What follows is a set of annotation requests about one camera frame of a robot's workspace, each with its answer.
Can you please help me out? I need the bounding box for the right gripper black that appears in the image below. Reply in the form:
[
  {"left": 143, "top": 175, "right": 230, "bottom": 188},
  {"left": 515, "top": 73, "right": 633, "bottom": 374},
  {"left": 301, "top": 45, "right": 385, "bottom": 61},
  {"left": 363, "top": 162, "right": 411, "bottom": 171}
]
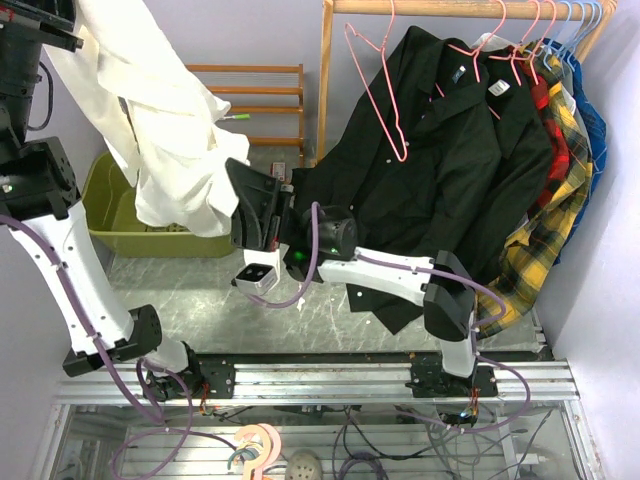
[{"left": 222, "top": 159, "right": 311, "bottom": 254}]

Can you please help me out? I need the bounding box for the white shirt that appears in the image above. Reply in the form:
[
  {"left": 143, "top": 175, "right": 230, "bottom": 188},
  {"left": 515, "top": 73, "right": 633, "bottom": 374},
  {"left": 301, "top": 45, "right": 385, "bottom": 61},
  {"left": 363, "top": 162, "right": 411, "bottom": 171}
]
[{"left": 46, "top": 1, "right": 249, "bottom": 237}]

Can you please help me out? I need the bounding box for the pink wire hanger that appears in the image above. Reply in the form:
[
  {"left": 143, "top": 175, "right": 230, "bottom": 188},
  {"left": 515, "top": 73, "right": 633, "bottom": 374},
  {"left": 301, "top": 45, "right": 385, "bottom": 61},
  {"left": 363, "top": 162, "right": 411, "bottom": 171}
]
[{"left": 343, "top": 0, "right": 409, "bottom": 163}]

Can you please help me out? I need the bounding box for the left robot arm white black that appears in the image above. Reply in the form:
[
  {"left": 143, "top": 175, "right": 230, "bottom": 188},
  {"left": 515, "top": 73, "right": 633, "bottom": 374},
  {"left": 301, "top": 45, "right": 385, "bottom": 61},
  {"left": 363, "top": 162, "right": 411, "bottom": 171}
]
[{"left": 1, "top": 1, "right": 204, "bottom": 397}]

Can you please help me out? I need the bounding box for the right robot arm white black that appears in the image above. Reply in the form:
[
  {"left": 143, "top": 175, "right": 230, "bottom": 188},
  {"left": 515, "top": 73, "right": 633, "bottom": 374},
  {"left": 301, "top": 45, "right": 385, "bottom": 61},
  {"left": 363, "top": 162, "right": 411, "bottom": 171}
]
[{"left": 225, "top": 158, "right": 477, "bottom": 396}]

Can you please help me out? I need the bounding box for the black shirt front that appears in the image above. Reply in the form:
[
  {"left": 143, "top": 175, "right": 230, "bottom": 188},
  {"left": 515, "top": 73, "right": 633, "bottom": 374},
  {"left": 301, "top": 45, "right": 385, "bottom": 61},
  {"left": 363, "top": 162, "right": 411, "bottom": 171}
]
[{"left": 289, "top": 25, "right": 504, "bottom": 335}]

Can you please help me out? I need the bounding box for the black shirt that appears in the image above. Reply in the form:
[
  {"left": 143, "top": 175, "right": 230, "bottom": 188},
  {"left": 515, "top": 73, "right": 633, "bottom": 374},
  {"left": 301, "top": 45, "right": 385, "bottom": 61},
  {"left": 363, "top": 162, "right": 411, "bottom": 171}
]
[
  {"left": 475, "top": 49, "right": 553, "bottom": 253},
  {"left": 289, "top": 25, "right": 504, "bottom": 335}
]

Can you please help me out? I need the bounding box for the pink hanger of black shirt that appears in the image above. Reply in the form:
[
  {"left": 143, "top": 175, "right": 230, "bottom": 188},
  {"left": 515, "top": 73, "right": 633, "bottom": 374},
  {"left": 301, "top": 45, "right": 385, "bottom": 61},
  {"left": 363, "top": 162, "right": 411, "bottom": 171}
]
[{"left": 429, "top": 0, "right": 507, "bottom": 121}]

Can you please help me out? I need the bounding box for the black shirt behind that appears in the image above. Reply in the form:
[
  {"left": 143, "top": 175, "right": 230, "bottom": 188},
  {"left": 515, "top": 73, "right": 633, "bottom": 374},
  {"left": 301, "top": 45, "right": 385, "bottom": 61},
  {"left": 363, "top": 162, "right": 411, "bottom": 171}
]
[{"left": 475, "top": 49, "right": 553, "bottom": 253}]

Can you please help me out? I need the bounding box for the yellow plaid shirt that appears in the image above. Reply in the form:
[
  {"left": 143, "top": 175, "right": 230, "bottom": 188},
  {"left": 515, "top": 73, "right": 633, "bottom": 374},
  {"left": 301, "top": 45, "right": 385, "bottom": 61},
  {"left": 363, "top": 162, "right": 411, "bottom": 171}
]
[{"left": 478, "top": 55, "right": 594, "bottom": 339}]

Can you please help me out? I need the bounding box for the red plaid shirt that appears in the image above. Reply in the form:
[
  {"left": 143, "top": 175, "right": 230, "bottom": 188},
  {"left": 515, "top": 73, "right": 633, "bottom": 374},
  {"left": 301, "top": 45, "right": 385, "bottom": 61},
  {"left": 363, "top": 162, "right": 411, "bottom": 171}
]
[{"left": 515, "top": 60, "right": 570, "bottom": 217}]

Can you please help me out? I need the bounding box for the blue shirt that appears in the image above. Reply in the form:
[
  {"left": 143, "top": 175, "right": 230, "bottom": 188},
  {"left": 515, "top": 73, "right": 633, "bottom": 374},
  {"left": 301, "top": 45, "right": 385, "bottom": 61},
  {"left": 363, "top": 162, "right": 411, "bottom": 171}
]
[{"left": 547, "top": 52, "right": 607, "bottom": 243}]

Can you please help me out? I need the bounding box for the blue hanger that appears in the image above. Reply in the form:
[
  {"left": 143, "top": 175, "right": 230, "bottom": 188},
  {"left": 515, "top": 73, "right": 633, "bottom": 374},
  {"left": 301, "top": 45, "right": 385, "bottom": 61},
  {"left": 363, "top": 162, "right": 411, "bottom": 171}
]
[
  {"left": 541, "top": 1, "right": 574, "bottom": 72},
  {"left": 565, "top": 1, "right": 603, "bottom": 56},
  {"left": 547, "top": 1, "right": 592, "bottom": 59}
]

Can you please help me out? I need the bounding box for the green white marker pen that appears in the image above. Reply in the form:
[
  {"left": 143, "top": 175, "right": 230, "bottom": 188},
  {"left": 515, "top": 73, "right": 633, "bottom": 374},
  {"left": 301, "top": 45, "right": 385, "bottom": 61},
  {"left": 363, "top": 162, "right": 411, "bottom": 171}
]
[{"left": 223, "top": 113, "right": 251, "bottom": 121}]

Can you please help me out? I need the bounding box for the wooden shoe rack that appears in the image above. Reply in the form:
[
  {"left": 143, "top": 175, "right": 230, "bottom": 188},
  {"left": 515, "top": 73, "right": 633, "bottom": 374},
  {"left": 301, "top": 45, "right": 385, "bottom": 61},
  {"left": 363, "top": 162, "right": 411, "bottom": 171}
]
[{"left": 186, "top": 63, "right": 306, "bottom": 166}]

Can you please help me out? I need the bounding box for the green plastic laundry basket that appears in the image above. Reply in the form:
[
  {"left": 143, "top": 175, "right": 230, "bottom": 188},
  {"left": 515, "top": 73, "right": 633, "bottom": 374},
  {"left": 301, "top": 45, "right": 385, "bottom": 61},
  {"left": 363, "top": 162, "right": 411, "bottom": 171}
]
[{"left": 83, "top": 152, "right": 234, "bottom": 258}]

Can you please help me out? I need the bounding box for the grey perforated shoe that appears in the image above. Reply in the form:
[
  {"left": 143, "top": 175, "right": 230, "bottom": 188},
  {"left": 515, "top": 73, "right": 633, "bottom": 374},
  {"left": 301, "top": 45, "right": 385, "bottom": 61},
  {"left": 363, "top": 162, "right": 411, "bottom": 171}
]
[{"left": 284, "top": 450, "right": 324, "bottom": 480}]

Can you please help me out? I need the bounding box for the peach plastic hangers pile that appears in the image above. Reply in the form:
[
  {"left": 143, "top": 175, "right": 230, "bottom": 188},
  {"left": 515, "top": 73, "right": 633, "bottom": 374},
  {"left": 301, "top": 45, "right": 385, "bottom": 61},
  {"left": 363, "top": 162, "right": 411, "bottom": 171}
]
[{"left": 228, "top": 423, "right": 282, "bottom": 480}]

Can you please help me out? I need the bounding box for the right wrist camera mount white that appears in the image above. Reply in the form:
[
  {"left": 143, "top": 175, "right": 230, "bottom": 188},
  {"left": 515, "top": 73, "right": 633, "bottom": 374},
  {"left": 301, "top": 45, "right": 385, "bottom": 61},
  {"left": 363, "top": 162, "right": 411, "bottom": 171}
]
[{"left": 232, "top": 249, "right": 281, "bottom": 297}]

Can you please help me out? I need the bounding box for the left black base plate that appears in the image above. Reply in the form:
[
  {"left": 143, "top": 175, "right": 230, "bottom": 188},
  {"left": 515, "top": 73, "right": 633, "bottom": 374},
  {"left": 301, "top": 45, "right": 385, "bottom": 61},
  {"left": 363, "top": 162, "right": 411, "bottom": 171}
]
[{"left": 198, "top": 354, "right": 236, "bottom": 399}]

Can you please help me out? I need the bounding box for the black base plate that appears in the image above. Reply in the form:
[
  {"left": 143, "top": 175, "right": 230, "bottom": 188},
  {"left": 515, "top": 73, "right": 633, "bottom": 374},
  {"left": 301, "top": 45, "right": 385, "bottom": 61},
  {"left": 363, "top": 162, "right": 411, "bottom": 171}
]
[
  {"left": 198, "top": 354, "right": 236, "bottom": 399},
  {"left": 405, "top": 361, "right": 498, "bottom": 398}
]

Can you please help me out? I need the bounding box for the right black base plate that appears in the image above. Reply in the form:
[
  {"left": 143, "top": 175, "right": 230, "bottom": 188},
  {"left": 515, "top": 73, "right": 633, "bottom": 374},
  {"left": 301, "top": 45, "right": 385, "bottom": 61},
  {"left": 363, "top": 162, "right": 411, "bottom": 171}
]
[{"left": 405, "top": 361, "right": 498, "bottom": 398}]

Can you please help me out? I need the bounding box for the aluminium rail base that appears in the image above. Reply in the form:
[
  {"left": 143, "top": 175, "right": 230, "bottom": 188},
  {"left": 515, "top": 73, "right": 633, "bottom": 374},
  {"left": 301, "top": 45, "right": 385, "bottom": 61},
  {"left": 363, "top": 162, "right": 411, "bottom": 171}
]
[{"left": 49, "top": 352, "right": 581, "bottom": 407}]

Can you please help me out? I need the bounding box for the wooden clothes rack frame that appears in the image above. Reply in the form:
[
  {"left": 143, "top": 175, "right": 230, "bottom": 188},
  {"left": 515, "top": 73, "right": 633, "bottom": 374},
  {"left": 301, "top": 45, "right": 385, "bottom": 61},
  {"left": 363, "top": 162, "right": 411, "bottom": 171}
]
[{"left": 316, "top": 0, "right": 588, "bottom": 159}]

